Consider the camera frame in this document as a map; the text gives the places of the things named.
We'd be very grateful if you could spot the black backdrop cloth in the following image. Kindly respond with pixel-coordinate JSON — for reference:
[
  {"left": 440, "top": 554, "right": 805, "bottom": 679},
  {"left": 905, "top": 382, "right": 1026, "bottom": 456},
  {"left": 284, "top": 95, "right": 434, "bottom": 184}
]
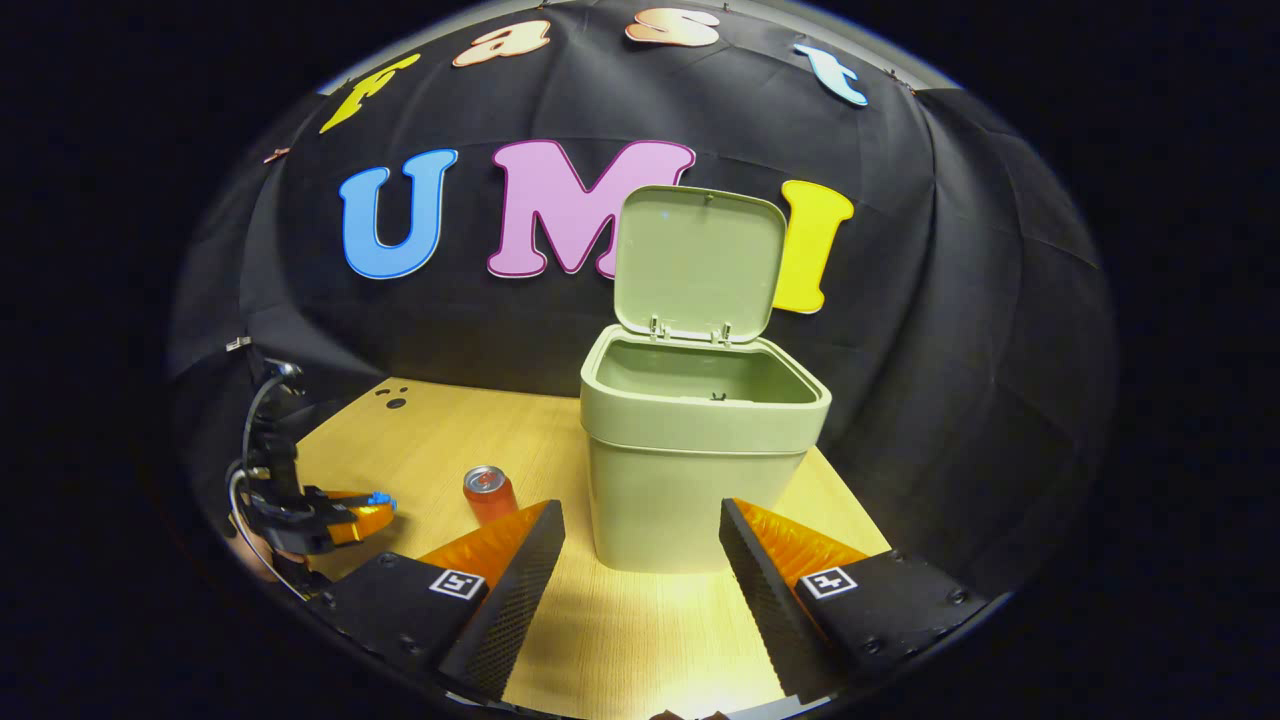
[{"left": 165, "top": 0, "right": 1116, "bottom": 601}]

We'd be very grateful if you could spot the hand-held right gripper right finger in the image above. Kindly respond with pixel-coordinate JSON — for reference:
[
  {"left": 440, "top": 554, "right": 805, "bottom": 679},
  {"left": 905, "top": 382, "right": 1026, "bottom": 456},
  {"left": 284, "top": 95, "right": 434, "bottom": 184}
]
[{"left": 718, "top": 497, "right": 991, "bottom": 701}]

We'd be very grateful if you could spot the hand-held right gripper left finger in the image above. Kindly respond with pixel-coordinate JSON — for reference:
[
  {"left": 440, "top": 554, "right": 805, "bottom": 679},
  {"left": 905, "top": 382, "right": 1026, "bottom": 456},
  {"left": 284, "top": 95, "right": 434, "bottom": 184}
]
[{"left": 305, "top": 500, "right": 566, "bottom": 701}]

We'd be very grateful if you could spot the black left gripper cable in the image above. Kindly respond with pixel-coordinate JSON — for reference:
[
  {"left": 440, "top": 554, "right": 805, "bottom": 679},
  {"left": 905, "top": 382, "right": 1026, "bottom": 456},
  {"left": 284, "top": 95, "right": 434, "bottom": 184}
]
[{"left": 226, "top": 372, "right": 313, "bottom": 603}]

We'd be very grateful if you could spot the orange pop can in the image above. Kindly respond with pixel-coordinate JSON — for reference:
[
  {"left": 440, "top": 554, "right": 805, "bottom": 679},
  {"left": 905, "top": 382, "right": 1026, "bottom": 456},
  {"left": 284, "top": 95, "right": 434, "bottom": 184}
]
[{"left": 462, "top": 466, "right": 519, "bottom": 528}]

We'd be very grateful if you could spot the green desktop garbage bin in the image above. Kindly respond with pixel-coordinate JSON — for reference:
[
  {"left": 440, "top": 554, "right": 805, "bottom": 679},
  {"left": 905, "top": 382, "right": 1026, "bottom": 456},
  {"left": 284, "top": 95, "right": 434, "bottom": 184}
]
[{"left": 580, "top": 184, "right": 833, "bottom": 574}]

